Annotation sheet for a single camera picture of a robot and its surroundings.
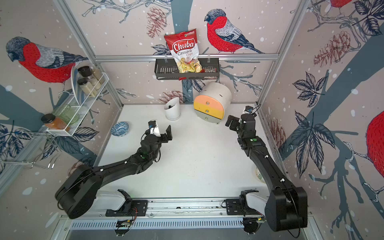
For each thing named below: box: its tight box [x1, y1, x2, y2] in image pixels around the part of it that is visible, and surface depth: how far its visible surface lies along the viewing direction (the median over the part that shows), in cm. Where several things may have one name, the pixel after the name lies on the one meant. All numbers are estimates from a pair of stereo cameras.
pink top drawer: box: [194, 95, 225, 110], surface depth 94 cm
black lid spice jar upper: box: [77, 65, 102, 90], surface depth 82 cm
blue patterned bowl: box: [110, 121, 129, 137], surface depth 106 cm
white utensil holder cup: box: [164, 96, 181, 121], surface depth 109 cm
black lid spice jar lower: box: [77, 78, 98, 98], surface depth 79 cm
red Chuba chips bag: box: [164, 28, 205, 81], surface depth 84 cm
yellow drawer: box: [193, 101, 225, 119], surface depth 101 cm
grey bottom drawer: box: [194, 109, 222, 124], surface depth 106 cm
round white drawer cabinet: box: [193, 81, 232, 124], surface depth 101 cm
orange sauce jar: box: [41, 113, 67, 130], surface depth 62 cm
